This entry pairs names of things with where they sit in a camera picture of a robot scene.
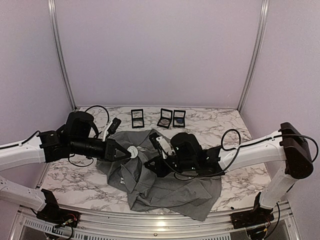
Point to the blue round brooch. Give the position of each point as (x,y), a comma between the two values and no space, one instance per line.
(179,121)

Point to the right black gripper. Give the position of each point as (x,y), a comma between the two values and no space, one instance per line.
(160,170)

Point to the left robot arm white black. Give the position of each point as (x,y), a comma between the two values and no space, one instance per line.
(78,136)

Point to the black display frame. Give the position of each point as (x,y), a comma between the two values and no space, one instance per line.
(179,114)
(165,114)
(137,118)

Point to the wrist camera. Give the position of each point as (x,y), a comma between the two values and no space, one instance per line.
(110,128)
(161,144)

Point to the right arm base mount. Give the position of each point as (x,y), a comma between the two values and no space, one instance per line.
(257,215)

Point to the left aluminium frame post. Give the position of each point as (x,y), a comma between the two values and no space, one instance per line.
(52,10)

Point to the front aluminium rail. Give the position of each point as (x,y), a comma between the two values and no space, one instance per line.
(160,224)

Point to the middle black display frame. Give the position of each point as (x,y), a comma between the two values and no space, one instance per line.
(165,114)

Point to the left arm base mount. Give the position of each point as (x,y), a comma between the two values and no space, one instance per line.
(54,214)

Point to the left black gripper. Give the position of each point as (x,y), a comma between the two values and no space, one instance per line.
(111,145)

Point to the grey button shirt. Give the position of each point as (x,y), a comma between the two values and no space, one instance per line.
(145,191)

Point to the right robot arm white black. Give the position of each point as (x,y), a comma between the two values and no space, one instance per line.
(184,156)

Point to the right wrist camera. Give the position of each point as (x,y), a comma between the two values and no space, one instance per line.
(161,144)

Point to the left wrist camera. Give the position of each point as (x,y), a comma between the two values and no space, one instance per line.
(110,128)

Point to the dark patterned round brooch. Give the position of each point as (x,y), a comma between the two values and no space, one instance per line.
(133,151)

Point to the aluminium frame post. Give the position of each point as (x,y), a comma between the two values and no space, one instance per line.
(257,47)
(52,10)

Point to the right aluminium frame post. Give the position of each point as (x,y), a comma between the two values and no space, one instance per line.
(257,47)

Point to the pink round brooch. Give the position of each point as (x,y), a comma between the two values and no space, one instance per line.
(164,122)

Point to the right black display frame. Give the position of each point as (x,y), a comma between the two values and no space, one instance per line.
(179,114)

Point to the left black display frame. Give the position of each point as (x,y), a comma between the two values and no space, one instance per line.
(137,118)

